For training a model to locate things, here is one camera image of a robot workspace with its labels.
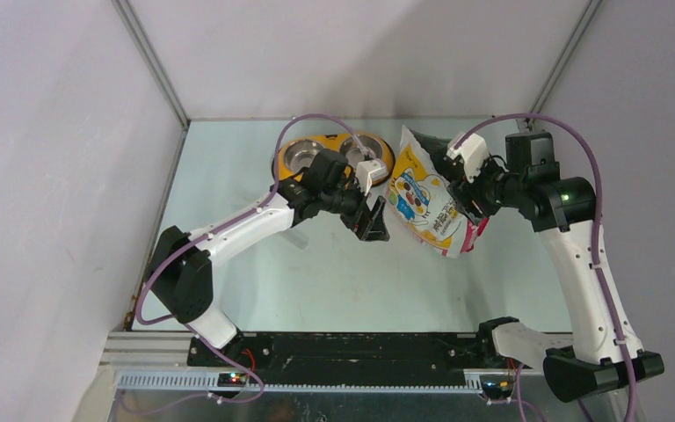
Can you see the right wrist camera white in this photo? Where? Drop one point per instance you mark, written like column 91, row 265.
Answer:
column 468, row 151

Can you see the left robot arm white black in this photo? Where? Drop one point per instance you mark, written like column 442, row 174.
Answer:
column 182, row 267

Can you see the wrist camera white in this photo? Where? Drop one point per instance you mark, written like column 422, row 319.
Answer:
column 368, row 172
column 468, row 151

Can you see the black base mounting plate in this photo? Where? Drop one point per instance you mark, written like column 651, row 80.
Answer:
column 364, row 359

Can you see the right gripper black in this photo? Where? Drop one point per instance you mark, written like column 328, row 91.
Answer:
column 463, row 192

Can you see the yellow double pet bowl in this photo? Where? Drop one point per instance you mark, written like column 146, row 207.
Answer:
column 300, row 152

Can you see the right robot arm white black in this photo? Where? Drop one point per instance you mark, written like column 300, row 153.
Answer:
column 604, row 354

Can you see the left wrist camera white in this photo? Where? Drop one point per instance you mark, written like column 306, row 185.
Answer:
column 368, row 172

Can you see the colourful pet food bag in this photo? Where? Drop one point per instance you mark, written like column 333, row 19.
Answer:
column 421, row 202

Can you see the clear plastic scoop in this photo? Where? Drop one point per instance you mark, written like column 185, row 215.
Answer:
column 296, row 237

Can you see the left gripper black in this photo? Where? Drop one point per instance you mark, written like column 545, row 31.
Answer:
column 366, row 225

